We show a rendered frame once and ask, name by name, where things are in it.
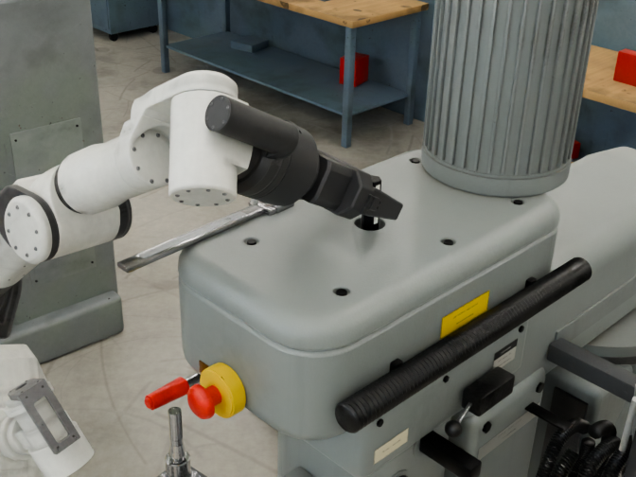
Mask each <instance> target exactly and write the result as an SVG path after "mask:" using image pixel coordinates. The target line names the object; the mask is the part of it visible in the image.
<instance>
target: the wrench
mask: <svg viewBox="0 0 636 477"><path fill-rule="evenodd" d="M250 202H251V201H250ZM250 202H248V204H249V206H247V207H245V208H243V209H240V210H239V211H237V212H234V213H232V214H230V215H227V216H225V217H223V218H220V219H218V220H216V221H212V222H210V223H208V224H206V225H203V226H201V227H199V228H196V229H194V230H192V231H189V232H187V233H185V234H182V235H181V236H179V237H176V238H173V239H170V240H168V241H166V242H163V243H161V244H158V245H156V246H154V247H151V248H149V249H148V250H145V251H143V252H141V253H138V254H136V255H134V256H130V257H128V258H125V259H123V260H121V261H118V262H117V267H118V268H119V269H121V270H123V271H124V272H126V273H130V272H133V271H135V270H137V269H139V268H142V267H144V266H146V265H149V264H151V263H152V262H154V261H157V260H159V259H161V258H163V257H166V256H169V255H172V254H174V253H176V252H178V251H181V250H183V249H185V248H187V247H189V246H191V245H193V244H196V243H198V242H200V241H202V240H205V239H208V238H211V237H213V236H215V235H217V234H219V233H221V232H223V231H225V230H228V229H230V228H232V227H235V226H237V225H239V224H241V223H244V222H246V221H249V220H251V219H253V218H255V217H258V216H260V215H262V214H263V213H265V214H267V215H269V216H271V215H273V214H275V213H276V214H277V213H280V212H282V211H284V210H286V209H289V208H291V207H293V206H294V203H292V204H290V205H287V206H275V205H272V206H269V205H267V204H266V203H264V202H261V201H258V203H257V204H256V205H252V204H250Z"/></svg>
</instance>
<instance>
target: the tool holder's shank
mask: <svg viewBox="0 0 636 477"><path fill-rule="evenodd" d="M168 425H169V439H170V445H169V453H168V454H169V456H170V457H171V459H172V460H174V461H180V460H182V459H183V458H184V456H185V455H186V449H185V445H184V441H183V426H182V410H181V408H179V407H171V408H169V409H168Z"/></svg>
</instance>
